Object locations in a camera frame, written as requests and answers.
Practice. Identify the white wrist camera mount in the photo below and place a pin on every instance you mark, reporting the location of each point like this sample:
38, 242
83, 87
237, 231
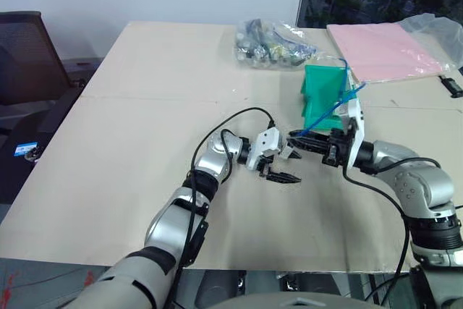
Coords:
358, 124
266, 142

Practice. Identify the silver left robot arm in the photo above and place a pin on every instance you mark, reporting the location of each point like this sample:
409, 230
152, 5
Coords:
173, 222

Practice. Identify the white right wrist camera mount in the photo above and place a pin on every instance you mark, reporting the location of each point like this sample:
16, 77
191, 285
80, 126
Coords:
358, 124

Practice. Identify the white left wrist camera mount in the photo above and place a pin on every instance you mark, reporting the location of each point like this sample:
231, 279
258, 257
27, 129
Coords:
266, 142

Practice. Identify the black mesh office chair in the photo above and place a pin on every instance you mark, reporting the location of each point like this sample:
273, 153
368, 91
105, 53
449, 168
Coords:
25, 55

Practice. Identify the dark rounded shape under table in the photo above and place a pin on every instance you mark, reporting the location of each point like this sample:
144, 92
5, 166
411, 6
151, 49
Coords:
218, 287

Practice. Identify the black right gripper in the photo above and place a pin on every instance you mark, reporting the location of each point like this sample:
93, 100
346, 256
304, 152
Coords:
336, 148

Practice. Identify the pink paper folder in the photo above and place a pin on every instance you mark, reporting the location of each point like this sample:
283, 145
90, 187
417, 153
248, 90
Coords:
372, 52

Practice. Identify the empty clear plastic bag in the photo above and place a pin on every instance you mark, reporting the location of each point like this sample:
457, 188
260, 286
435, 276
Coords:
441, 34

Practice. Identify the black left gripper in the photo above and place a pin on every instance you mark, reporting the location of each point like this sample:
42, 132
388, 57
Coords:
267, 168

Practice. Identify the brown cardboard table cover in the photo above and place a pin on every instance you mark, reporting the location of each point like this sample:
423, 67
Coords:
152, 106

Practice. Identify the small black device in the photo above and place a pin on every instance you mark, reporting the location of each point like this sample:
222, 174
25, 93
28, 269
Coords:
454, 86

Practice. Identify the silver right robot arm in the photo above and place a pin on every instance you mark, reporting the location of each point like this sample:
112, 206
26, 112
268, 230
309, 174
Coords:
427, 182

